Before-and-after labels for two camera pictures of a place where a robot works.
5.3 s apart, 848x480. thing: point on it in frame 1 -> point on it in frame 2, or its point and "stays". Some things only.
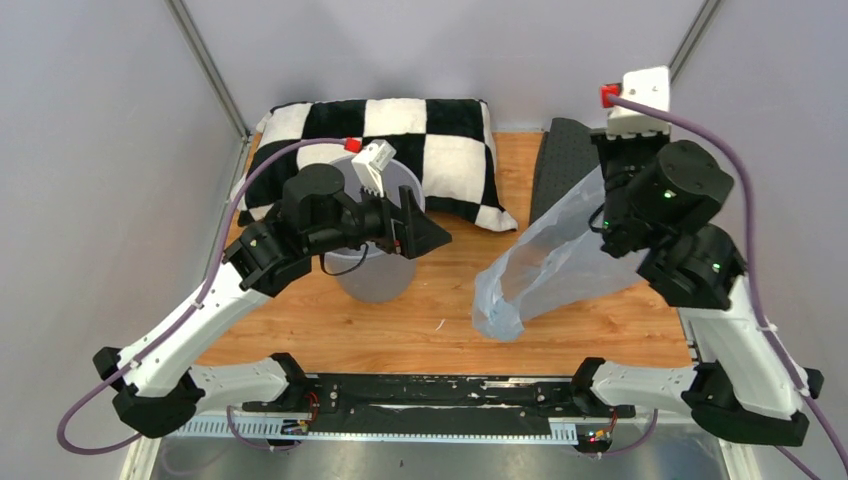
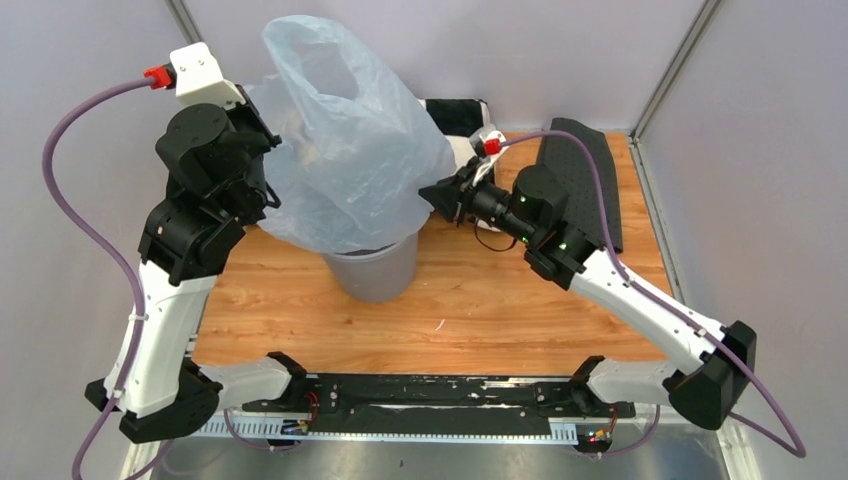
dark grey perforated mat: [568, 156] stays
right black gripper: [604, 145] -> [453, 199]
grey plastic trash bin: [369, 272] stays
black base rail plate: [440, 399] stays
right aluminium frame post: [693, 40] stays
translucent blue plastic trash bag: [556, 259] -> [354, 154]
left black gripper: [421, 234] -> [246, 111]
